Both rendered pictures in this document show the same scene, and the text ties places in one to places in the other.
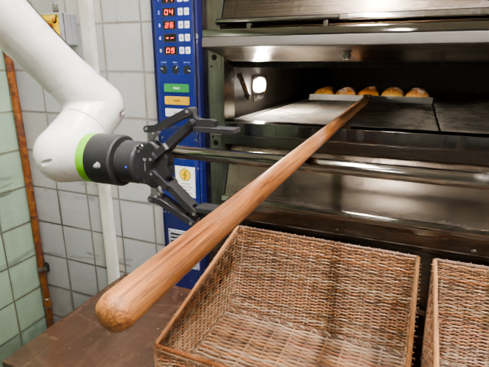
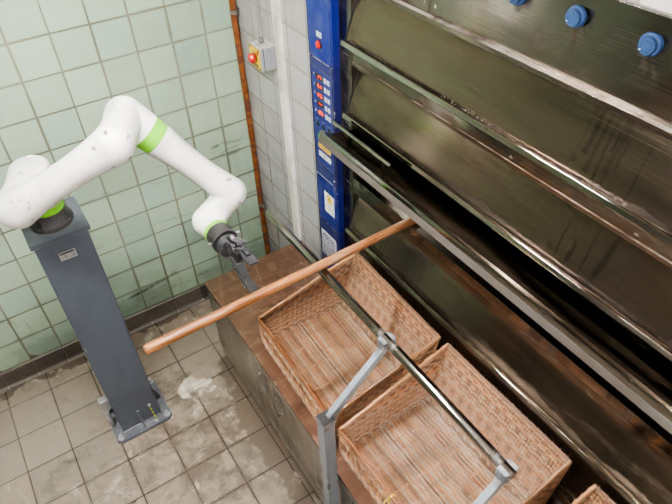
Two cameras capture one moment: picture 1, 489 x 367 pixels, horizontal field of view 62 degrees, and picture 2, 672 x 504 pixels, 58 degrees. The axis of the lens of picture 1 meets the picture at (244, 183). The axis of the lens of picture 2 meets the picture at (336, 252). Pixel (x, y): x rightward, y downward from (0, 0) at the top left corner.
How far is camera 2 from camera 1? 1.56 m
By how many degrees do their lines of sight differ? 40
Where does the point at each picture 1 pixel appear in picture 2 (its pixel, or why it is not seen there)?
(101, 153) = (211, 239)
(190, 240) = (179, 332)
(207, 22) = (344, 102)
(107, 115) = (229, 205)
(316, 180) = (399, 250)
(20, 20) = (182, 164)
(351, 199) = (413, 276)
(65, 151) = (201, 228)
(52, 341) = (232, 280)
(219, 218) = (198, 323)
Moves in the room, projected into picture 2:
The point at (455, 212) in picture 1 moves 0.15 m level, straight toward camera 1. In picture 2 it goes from (463, 322) to (425, 339)
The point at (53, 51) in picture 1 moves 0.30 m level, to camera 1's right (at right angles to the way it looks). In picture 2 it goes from (199, 175) to (270, 205)
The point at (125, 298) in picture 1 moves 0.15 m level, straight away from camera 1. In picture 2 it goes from (148, 348) to (172, 309)
